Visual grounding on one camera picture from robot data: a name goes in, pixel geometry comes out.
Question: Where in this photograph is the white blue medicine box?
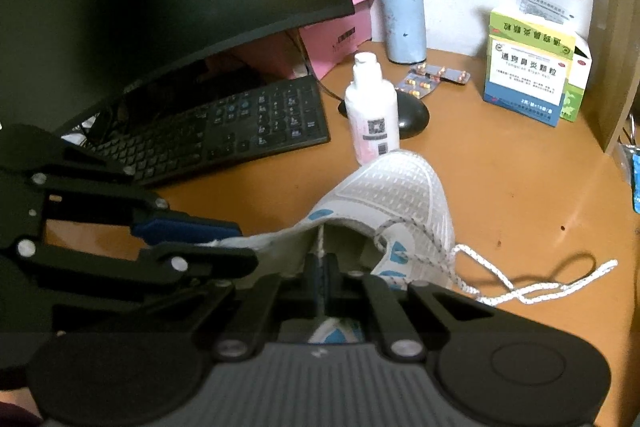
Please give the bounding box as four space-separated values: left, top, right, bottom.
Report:
482 6 574 128

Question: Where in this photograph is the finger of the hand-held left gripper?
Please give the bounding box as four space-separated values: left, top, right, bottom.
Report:
0 123 244 249
0 238 259 333

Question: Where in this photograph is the white blue sneaker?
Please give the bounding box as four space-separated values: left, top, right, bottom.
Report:
192 150 457 345

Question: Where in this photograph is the white lotion bottle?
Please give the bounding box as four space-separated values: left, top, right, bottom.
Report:
344 52 401 166

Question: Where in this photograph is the black keyboard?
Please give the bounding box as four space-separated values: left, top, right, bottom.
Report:
60 74 332 188

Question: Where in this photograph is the pink box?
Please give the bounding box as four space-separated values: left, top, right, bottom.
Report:
220 0 377 80

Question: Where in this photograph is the white shoelace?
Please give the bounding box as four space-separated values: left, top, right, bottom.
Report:
312 217 619 308

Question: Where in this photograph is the black computer mouse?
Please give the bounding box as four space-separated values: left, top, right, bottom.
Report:
338 94 431 140

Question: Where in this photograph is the metal key ring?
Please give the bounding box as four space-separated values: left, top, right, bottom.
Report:
620 107 640 148

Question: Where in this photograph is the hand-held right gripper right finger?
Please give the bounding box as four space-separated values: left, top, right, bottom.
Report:
324 255 503 360

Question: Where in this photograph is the blue packet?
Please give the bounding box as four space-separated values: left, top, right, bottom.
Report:
631 152 640 214

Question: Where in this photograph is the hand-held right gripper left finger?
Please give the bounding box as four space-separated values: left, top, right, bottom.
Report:
142 255 317 360

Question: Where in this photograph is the wooden bookshelf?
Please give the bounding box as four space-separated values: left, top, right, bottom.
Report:
580 0 640 155

